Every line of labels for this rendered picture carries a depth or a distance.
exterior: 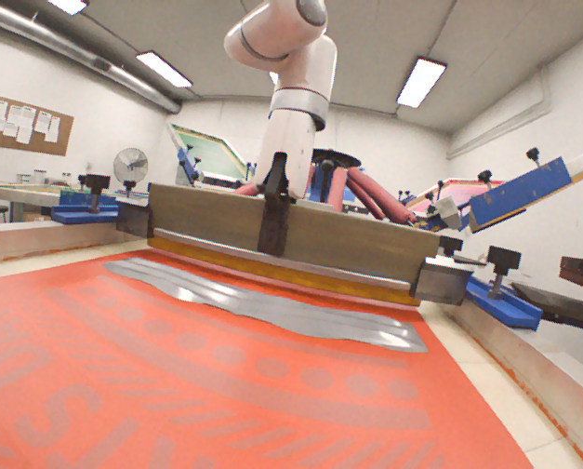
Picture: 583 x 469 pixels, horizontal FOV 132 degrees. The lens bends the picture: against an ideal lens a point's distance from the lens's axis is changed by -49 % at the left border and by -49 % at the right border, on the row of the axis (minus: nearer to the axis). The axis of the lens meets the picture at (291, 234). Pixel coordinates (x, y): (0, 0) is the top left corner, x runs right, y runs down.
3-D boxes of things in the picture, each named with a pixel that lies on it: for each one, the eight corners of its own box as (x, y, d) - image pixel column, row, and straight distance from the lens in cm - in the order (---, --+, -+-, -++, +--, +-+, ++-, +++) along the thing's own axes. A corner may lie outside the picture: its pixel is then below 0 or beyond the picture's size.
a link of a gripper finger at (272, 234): (267, 197, 32) (258, 250, 32) (259, 195, 28) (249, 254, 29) (292, 201, 31) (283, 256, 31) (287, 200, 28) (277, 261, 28)
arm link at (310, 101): (281, 112, 41) (278, 128, 40) (266, 86, 33) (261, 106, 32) (329, 117, 40) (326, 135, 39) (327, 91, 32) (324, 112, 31)
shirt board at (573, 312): (585, 321, 137) (590, 302, 137) (624, 354, 105) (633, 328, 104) (334, 252, 134) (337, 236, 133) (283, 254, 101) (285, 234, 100)
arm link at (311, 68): (265, -12, 34) (226, 21, 41) (242, 54, 27) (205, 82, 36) (349, 46, 41) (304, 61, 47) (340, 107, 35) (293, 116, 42)
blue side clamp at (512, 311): (519, 372, 32) (544, 311, 30) (487, 373, 29) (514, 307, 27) (433, 294, 55) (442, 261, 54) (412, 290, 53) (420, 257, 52)
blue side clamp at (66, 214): (64, 261, 39) (66, 209, 38) (49, 253, 43) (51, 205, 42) (178, 241, 60) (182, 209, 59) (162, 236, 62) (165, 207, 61)
